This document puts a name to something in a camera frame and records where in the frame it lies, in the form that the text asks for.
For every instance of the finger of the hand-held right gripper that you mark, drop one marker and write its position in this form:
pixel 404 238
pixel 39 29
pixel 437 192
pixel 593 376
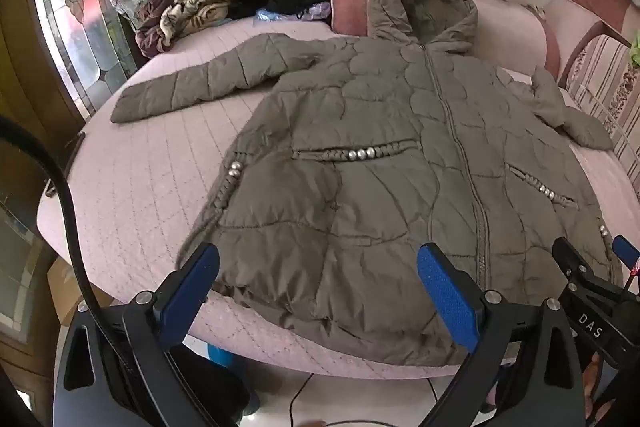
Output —
pixel 627 252
pixel 575 262

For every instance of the pink headboard cushion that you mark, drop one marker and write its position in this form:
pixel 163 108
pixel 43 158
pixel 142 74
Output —
pixel 500 32

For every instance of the cardboard box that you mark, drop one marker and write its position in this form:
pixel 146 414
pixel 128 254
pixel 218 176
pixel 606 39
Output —
pixel 65 287

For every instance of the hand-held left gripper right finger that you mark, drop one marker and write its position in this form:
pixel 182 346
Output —
pixel 447 302

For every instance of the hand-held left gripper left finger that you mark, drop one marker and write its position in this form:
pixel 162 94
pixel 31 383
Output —
pixel 192 292

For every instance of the green cloth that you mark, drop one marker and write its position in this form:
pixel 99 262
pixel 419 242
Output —
pixel 635 49

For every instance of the olive hooded puffer jacket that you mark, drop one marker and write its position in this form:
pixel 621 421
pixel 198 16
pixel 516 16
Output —
pixel 375 157

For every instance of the blue plastic bag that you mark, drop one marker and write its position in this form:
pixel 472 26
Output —
pixel 267 14

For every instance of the stained glass door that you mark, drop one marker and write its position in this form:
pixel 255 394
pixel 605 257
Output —
pixel 75 7

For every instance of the pink quilted bed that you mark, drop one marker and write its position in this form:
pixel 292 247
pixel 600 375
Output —
pixel 150 157

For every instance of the striped floral side cushion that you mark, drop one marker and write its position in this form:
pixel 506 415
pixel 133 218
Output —
pixel 610 92

